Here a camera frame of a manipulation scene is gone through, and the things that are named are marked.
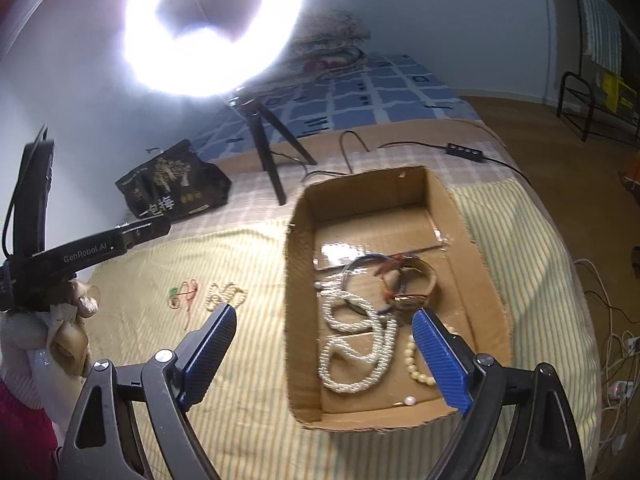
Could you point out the floral pillows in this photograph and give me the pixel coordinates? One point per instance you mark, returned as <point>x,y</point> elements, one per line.
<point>324,42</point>

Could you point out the small cream bead bracelet cluster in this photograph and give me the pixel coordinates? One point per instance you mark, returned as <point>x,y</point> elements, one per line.
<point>228,293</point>

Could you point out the white power strip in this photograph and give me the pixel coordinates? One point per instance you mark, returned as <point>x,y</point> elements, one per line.
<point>621,390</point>

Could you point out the blue patterned bedsheet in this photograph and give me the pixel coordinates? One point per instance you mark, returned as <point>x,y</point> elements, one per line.
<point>387,88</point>

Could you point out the gloved left hand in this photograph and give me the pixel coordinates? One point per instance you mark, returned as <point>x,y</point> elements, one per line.
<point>45,356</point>

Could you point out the yellow box on rack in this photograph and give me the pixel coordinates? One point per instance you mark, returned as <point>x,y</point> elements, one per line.
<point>619,97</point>

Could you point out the single pearl earring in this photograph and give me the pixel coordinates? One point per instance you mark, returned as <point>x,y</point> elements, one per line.
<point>406,401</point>

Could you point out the brown cardboard box tray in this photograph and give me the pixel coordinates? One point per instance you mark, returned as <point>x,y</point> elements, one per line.
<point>362,254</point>

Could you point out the red cord green pendant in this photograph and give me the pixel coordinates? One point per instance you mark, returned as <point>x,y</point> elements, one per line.
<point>182,297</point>

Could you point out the yellow striped blanket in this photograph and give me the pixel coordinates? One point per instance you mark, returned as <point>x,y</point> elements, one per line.
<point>244,422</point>

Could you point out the dark thin bangle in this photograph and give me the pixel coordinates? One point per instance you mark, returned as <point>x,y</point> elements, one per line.
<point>358,277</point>

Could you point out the black clothes rack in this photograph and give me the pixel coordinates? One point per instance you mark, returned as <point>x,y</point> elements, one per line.
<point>581,101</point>

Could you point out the bright ring light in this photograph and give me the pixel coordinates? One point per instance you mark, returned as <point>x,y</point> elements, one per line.
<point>204,48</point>

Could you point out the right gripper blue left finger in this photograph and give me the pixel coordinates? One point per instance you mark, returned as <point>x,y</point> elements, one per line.
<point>103,440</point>

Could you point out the gold wooden bangle red tassel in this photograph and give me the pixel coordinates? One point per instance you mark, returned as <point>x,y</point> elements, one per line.
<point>409,282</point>

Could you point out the white striped hanging cloth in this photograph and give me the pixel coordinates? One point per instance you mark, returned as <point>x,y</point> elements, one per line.
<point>601,36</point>

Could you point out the black snack bag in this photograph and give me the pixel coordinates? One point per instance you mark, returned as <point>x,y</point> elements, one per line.
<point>176,184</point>

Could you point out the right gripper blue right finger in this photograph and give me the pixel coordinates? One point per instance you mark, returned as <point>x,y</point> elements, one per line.
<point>542,442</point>

